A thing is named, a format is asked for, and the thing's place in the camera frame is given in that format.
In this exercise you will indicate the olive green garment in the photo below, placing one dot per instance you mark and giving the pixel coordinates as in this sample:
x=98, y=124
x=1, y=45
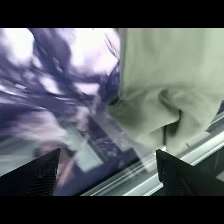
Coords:
x=160, y=83

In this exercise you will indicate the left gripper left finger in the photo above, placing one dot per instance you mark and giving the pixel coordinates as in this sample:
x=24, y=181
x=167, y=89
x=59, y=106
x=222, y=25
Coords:
x=36, y=176

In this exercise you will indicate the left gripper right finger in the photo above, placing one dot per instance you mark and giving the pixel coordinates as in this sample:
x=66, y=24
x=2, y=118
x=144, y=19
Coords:
x=186, y=180

